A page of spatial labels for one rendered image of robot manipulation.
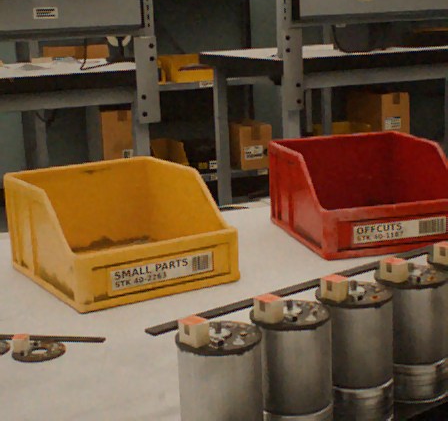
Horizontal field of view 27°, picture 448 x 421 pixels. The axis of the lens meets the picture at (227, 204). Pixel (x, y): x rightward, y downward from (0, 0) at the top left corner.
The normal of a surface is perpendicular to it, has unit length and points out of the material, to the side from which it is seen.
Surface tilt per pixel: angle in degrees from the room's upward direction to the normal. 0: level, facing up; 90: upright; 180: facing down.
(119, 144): 90
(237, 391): 90
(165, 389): 0
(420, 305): 90
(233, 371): 90
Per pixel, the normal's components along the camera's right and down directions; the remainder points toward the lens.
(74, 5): 0.36, 0.18
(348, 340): -0.32, 0.21
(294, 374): 0.03, 0.21
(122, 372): -0.04, -0.98
